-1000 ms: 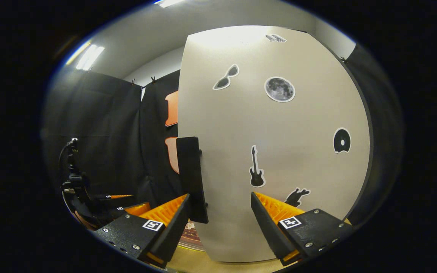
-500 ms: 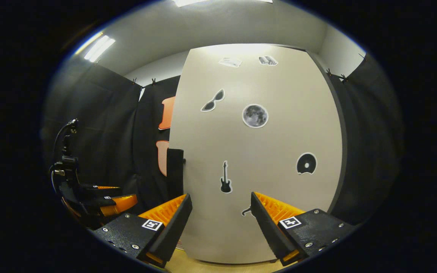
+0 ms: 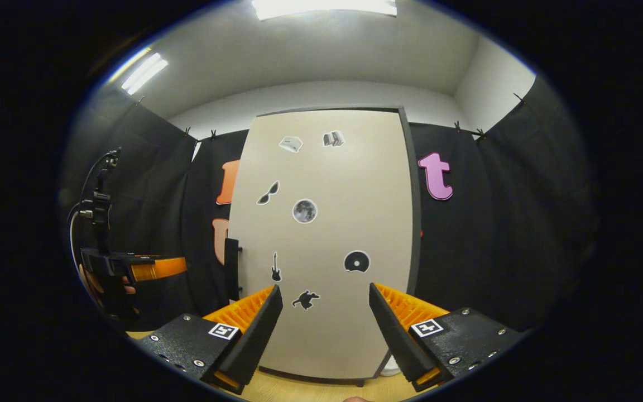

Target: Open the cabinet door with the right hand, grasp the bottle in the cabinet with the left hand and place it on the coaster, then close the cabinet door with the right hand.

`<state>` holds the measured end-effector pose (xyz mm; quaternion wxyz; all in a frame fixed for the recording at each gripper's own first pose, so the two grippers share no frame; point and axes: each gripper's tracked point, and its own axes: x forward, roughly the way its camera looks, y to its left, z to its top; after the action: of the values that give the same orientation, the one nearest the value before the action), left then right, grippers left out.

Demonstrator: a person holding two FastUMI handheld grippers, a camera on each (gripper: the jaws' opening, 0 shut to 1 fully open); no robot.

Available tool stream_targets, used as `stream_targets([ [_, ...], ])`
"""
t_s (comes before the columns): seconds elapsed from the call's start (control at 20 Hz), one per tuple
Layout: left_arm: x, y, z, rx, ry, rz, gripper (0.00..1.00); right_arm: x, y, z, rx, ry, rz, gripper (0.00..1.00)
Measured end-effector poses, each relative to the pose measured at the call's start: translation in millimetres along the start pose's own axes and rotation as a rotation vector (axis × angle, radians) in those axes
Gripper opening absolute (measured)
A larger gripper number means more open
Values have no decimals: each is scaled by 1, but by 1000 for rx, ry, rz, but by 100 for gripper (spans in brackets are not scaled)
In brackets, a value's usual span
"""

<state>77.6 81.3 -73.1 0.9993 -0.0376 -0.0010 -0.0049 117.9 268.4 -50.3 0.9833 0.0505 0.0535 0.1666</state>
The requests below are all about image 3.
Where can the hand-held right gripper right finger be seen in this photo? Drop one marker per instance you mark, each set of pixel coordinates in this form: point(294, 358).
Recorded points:
point(397, 346)

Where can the small white lidded jar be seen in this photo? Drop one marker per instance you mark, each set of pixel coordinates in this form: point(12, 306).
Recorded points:
point(393, 367)

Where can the dark grey cabinet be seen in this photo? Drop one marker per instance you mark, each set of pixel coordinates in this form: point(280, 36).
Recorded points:
point(416, 223)

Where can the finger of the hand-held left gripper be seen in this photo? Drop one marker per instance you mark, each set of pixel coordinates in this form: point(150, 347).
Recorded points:
point(159, 269)

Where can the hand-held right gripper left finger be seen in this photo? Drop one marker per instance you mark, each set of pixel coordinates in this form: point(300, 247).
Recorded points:
point(254, 335)

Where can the black backdrop cloth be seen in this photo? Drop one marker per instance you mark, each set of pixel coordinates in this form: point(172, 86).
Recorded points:
point(494, 251)

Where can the ceiling light strip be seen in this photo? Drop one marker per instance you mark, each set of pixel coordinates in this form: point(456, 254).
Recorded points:
point(144, 73)

